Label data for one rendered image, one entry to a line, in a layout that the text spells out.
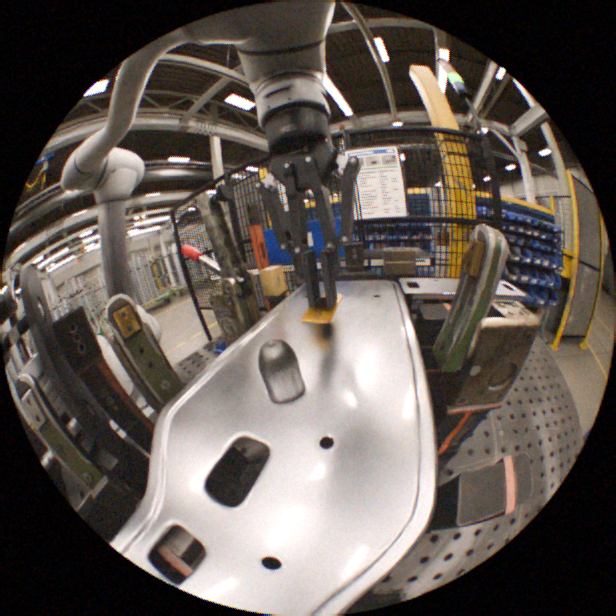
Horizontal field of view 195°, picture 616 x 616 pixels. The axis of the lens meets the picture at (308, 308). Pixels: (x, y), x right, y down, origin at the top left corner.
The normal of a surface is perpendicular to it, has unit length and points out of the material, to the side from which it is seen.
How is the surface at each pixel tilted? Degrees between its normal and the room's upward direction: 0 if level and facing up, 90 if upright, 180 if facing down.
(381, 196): 90
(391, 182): 90
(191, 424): 0
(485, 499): 0
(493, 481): 0
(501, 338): 90
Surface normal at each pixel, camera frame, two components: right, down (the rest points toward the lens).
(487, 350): -0.34, 0.42
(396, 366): -0.15, -0.91
